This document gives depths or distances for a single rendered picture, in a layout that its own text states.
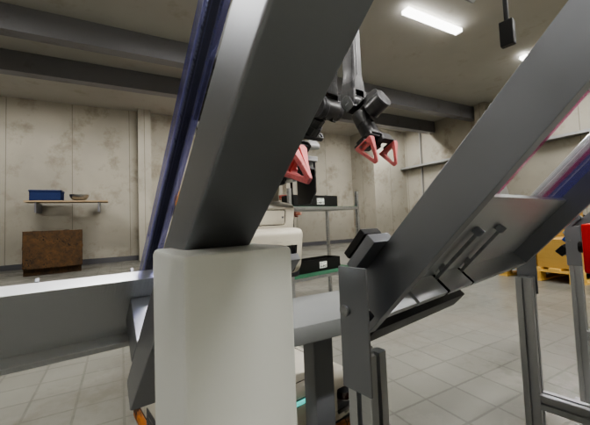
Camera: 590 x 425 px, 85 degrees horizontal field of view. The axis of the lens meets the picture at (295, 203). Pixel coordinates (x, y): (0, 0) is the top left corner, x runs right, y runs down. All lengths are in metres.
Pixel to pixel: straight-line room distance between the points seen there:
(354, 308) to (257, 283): 0.32
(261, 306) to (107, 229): 8.91
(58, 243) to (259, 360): 7.51
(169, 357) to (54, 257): 7.49
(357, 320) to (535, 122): 0.31
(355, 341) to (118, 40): 5.74
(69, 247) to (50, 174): 2.24
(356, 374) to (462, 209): 0.26
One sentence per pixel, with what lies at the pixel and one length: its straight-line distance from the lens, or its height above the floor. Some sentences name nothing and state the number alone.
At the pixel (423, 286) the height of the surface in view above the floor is 0.70.
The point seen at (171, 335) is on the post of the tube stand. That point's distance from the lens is 0.18.
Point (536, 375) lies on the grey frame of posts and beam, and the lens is 1.22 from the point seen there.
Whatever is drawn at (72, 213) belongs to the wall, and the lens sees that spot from 9.12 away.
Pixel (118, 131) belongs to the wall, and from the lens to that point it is 9.38.
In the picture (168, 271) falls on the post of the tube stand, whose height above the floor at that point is 0.80.
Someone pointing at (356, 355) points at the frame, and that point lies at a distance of 0.49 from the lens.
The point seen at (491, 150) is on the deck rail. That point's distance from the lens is 0.42.
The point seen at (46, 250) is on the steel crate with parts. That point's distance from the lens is 7.66.
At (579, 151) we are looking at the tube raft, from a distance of 0.85.
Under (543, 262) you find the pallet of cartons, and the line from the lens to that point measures 4.90.
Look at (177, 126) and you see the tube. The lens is 0.23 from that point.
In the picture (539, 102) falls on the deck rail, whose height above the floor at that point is 0.94.
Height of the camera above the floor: 0.83
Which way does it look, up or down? 3 degrees up
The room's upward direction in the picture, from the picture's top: 2 degrees counter-clockwise
